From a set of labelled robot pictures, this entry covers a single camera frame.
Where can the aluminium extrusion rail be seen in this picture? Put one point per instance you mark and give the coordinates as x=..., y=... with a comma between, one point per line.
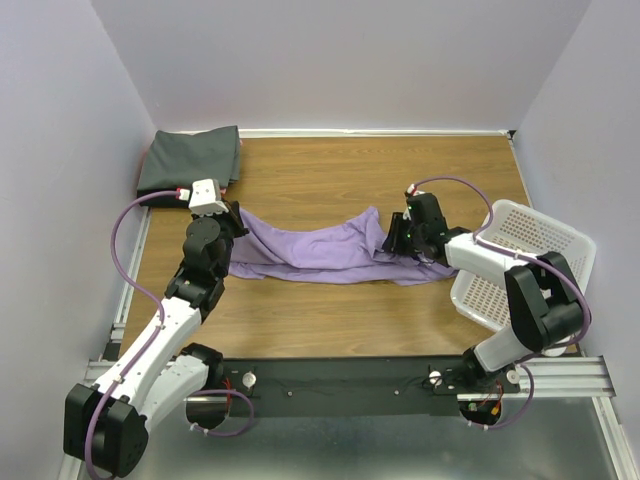
x=553, y=377

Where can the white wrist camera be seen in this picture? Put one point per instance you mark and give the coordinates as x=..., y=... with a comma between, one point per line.
x=413, y=190
x=206, y=198

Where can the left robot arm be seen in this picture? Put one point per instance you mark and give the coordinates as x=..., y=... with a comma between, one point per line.
x=107, y=423

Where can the folded dark grey t shirt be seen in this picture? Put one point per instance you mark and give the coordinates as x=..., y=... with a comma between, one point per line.
x=222, y=134

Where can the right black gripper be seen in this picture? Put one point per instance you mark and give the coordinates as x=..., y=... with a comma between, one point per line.
x=392, y=241

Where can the purple t shirt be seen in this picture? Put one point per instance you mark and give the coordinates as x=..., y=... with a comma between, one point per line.
x=348, y=253

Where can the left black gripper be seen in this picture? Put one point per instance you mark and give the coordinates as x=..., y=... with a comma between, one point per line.
x=233, y=216

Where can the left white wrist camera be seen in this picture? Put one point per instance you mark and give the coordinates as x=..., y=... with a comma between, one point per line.
x=206, y=198

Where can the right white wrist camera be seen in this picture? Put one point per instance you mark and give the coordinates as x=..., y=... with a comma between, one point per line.
x=413, y=190

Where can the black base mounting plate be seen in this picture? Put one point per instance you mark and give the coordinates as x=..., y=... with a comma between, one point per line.
x=343, y=387

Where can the white plastic laundry basket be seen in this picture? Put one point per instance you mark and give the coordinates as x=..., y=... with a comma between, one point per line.
x=525, y=274

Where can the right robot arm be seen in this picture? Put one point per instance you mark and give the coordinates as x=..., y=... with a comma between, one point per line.
x=500, y=351

